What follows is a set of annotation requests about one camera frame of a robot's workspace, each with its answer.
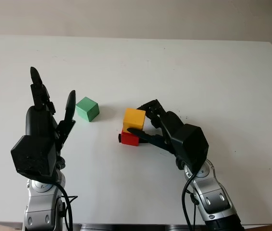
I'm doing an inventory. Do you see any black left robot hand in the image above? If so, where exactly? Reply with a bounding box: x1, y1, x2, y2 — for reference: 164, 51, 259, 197
25, 66, 76, 169

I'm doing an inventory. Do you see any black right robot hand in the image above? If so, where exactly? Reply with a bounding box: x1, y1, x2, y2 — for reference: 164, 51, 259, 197
126, 99, 187, 159

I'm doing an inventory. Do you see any yellow wooden block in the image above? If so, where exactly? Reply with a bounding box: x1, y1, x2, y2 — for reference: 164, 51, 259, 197
122, 108, 147, 133

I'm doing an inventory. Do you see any red wooden block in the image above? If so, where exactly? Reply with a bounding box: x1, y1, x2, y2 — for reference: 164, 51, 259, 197
121, 131, 140, 147

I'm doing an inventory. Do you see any green wooden block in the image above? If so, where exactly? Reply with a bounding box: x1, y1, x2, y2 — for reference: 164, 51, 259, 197
75, 96, 100, 123

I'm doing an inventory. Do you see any black tape strip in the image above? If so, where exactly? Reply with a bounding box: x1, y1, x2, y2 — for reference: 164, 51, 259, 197
118, 133, 148, 144

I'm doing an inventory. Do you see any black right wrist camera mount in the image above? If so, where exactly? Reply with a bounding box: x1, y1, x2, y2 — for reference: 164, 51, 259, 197
171, 124, 210, 174

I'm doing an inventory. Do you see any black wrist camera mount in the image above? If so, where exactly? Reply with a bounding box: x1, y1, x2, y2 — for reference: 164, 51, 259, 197
171, 124, 210, 174
10, 135, 57, 178

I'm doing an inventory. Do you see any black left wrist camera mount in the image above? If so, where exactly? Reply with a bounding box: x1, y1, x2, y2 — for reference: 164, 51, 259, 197
10, 135, 57, 178

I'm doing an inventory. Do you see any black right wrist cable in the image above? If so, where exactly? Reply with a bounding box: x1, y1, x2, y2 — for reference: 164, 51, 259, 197
181, 172, 200, 231

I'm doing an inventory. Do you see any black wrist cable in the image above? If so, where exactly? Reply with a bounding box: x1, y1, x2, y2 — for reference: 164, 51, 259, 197
181, 172, 200, 231
47, 177, 78, 231

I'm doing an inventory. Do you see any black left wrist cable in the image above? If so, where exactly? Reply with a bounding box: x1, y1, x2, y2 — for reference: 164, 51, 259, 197
47, 177, 78, 231

